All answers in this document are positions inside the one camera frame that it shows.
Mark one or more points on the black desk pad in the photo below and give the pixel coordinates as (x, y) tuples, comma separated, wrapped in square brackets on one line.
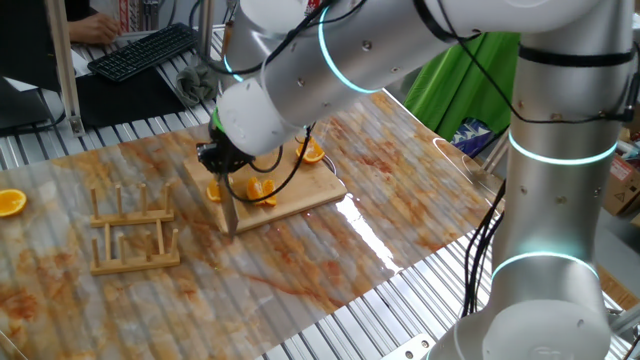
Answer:
[(125, 100)]

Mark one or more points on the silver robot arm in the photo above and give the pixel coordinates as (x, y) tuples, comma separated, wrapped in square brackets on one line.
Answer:
[(560, 200)]

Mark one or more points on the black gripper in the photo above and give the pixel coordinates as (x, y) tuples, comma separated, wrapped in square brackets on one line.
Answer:
[(220, 155)]

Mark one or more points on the white paper sheet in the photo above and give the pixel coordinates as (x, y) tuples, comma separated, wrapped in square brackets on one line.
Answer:
[(80, 62)]

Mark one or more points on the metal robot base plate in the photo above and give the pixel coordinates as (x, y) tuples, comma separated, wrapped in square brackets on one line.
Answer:
[(407, 350)]

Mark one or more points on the bamboo cutting board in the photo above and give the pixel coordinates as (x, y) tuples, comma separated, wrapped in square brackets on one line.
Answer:
[(310, 190)]

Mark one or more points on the steel cleaver knife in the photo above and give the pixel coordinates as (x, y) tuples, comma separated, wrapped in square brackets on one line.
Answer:
[(229, 210)]

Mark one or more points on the bare person hand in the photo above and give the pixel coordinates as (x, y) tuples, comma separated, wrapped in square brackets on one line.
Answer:
[(95, 27)]

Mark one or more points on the black monitor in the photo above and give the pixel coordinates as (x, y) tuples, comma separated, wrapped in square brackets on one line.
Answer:
[(25, 40)]

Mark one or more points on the wooden peg rack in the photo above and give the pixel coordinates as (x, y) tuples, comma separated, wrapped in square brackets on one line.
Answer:
[(130, 217)]

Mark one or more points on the cut orange piece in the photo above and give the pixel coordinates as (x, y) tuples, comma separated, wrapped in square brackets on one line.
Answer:
[(254, 190), (213, 191), (312, 154), (270, 194)]

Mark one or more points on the brown box with red label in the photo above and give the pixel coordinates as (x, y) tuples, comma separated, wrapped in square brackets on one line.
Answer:
[(622, 185)]

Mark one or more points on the black computer keyboard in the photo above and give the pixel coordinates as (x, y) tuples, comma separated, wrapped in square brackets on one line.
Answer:
[(145, 50)]

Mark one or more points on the grey crumpled cloth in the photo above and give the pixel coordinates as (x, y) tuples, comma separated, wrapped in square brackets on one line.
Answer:
[(192, 85)]

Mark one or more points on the green fabric curtain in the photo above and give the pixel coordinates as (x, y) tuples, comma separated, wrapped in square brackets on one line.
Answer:
[(460, 85)]

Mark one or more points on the blue patterned bag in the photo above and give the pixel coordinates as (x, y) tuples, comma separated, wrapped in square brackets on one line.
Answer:
[(472, 137)]

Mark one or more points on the flat orange half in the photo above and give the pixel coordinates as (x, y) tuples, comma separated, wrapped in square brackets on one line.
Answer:
[(11, 202)]

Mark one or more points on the marble pattern plastic mat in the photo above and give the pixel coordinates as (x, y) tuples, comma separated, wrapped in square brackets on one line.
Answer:
[(300, 280)]

